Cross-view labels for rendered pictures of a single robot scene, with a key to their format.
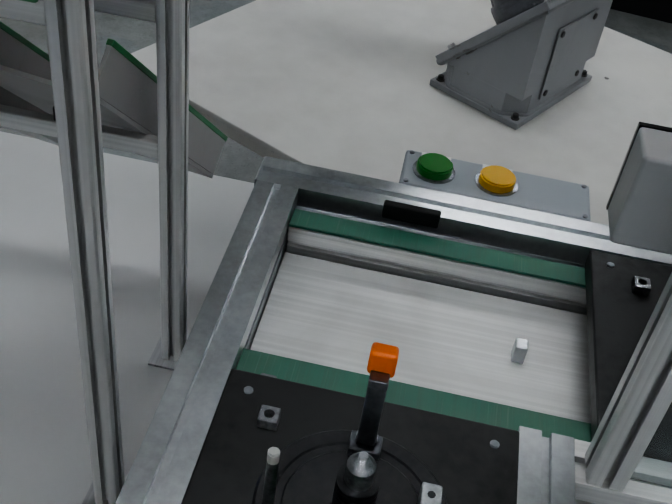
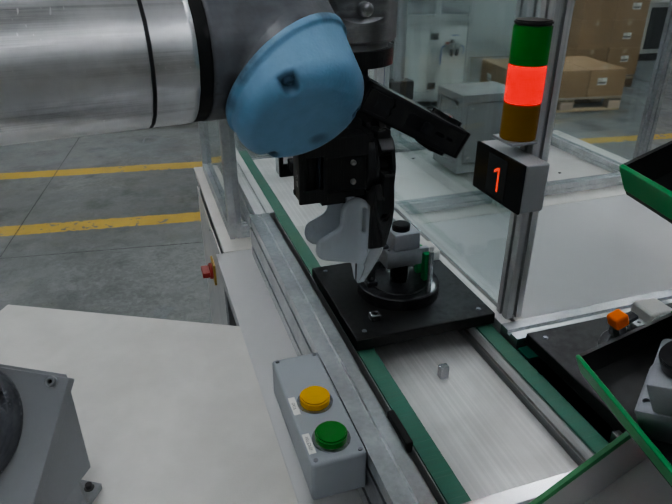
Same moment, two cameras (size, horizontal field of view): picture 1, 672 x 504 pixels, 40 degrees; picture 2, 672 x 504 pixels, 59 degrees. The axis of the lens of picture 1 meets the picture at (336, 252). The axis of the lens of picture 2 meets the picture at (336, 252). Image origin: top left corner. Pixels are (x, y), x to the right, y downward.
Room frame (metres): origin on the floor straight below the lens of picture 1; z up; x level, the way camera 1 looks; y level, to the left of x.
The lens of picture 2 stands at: (1.05, 0.41, 1.50)
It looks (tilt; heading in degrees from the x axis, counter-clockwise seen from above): 27 degrees down; 247
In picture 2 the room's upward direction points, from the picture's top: straight up
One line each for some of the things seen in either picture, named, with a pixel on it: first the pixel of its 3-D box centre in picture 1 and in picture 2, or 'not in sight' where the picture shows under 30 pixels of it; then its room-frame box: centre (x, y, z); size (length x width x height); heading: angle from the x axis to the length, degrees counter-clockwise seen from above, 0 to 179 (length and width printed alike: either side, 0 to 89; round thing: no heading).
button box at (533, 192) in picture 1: (490, 204); (315, 418); (0.83, -0.16, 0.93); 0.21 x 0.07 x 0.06; 85
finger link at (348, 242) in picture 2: not in sight; (347, 246); (0.86, -0.01, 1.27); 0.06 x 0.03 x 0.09; 175
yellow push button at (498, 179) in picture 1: (496, 182); (314, 400); (0.83, -0.16, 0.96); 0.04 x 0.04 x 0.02
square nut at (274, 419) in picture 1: (268, 417); not in sight; (0.45, 0.03, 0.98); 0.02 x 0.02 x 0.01; 85
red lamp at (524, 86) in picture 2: not in sight; (525, 83); (0.49, -0.24, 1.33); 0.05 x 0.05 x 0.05
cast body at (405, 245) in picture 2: not in sight; (405, 241); (0.59, -0.36, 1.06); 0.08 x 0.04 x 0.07; 175
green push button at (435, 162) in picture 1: (434, 169); (331, 437); (0.84, -0.09, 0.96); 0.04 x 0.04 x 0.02
